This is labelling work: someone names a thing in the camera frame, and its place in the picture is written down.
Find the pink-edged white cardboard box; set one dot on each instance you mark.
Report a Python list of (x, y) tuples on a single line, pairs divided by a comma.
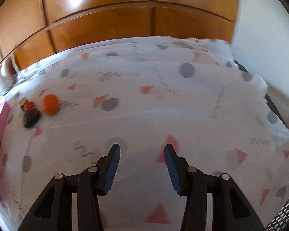
[(0, 149)]

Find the small red tomato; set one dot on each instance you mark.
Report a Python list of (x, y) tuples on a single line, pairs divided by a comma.
[(29, 105)]

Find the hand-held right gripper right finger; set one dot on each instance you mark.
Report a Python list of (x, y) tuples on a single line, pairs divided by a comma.
[(172, 170)]

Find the black perforated mesh panel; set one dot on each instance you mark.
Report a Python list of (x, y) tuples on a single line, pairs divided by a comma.
[(283, 214)]

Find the cream and dark cut fruit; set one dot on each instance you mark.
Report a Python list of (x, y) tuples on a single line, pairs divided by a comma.
[(22, 101)]

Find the wooden panelled wardrobe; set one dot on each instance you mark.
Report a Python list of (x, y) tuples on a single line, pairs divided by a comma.
[(110, 16)]

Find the orange tangerine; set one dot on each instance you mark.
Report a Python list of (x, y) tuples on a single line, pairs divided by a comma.
[(50, 104)]

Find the white patterned tablecloth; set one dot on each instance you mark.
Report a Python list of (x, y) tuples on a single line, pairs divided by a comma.
[(159, 101)]

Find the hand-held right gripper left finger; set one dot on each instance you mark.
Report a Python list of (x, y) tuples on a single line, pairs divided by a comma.
[(110, 170)]

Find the dark wrinkled passion fruit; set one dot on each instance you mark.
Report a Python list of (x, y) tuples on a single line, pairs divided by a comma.
[(30, 119)]

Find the dark curved rail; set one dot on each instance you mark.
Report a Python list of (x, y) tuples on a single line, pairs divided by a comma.
[(273, 103)]

